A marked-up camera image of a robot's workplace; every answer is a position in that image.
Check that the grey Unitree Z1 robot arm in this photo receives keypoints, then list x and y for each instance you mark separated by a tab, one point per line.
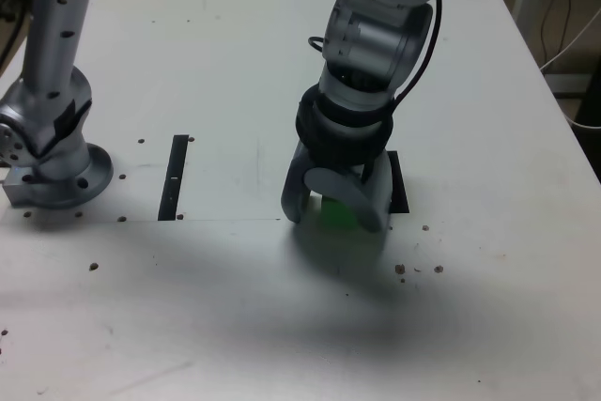
56	67

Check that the black tape square outline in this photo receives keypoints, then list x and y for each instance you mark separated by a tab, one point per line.
401	189

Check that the green cube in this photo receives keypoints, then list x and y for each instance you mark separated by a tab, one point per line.
338	215

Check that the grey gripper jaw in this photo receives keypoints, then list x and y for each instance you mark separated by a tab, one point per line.
293	189
375	204

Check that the black tape strip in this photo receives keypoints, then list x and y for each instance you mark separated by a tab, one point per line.
173	185

